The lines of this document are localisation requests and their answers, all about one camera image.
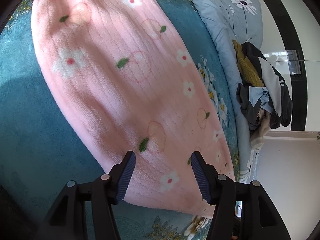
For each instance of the black white striped jacket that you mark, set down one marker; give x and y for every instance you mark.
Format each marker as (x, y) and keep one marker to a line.
(277, 88)

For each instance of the mustard yellow garment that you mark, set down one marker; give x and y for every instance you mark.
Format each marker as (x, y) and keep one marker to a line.
(247, 71)

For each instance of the white black sliding wardrobe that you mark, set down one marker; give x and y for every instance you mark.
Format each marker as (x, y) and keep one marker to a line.
(291, 44)

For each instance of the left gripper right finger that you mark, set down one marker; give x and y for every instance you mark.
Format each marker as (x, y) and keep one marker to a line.
(242, 211)

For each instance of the pink fleece floral garment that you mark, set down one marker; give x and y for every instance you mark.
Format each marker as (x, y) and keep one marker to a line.
(125, 81)

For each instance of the light blue floral quilt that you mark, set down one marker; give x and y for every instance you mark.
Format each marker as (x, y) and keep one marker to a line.
(228, 21)

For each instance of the teal floral bed blanket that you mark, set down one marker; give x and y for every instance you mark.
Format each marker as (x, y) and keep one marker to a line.
(40, 152)

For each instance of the light blue shirt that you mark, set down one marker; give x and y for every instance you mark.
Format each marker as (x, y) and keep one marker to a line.
(260, 93)

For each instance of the beige fleece garment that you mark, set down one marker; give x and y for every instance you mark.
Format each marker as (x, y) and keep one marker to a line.
(257, 139)

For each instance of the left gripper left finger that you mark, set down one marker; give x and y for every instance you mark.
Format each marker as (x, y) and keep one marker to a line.
(66, 218)

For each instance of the dark grey garment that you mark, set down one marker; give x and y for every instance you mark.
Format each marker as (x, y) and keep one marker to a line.
(249, 110)

